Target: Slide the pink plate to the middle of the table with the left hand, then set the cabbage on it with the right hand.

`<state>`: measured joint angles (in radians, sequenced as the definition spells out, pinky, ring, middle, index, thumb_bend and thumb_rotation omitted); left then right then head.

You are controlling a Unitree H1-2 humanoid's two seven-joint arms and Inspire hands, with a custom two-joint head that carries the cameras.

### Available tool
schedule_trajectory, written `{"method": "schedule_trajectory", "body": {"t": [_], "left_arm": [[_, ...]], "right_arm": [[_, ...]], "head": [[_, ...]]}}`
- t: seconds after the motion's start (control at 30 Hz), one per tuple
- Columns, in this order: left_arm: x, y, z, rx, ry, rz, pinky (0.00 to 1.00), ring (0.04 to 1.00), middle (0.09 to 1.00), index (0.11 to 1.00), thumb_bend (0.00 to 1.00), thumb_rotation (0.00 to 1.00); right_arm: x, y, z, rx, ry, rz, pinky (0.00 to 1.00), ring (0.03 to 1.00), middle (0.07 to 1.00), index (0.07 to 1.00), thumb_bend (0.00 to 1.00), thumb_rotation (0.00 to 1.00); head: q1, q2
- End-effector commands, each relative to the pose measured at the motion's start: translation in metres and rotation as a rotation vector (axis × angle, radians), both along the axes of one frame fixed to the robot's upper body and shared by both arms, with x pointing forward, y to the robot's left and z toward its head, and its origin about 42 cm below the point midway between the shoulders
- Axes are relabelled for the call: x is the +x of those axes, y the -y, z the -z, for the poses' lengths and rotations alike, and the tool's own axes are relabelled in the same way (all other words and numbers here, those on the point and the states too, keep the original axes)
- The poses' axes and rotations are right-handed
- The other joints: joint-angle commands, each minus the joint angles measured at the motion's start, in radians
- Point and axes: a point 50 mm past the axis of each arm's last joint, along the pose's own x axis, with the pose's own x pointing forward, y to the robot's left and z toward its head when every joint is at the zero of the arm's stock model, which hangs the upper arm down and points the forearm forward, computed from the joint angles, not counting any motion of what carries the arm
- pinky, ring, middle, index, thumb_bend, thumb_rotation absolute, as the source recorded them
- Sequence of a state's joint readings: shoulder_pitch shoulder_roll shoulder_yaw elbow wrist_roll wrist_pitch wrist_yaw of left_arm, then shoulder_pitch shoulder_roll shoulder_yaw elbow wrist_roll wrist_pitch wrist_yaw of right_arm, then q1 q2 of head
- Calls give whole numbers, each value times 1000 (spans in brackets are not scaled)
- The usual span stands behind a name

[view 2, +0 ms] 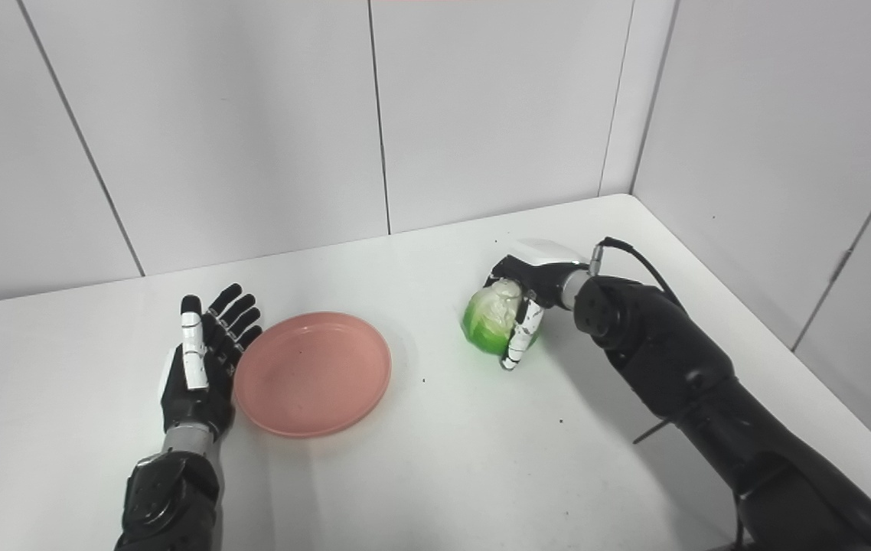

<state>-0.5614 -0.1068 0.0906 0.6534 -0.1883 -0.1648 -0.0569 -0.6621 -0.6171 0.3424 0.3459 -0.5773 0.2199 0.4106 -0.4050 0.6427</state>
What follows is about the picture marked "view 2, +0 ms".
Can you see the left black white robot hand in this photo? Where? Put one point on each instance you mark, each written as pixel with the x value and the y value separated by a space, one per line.
pixel 202 367

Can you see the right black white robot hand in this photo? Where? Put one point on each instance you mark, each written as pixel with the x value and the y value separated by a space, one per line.
pixel 535 291

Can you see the green white cabbage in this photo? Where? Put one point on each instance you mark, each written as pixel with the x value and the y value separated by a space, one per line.
pixel 490 317

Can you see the pink plate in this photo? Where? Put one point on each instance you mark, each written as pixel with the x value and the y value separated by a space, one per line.
pixel 313 373

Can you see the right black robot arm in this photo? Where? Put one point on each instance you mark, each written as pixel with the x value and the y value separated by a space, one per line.
pixel 711 398

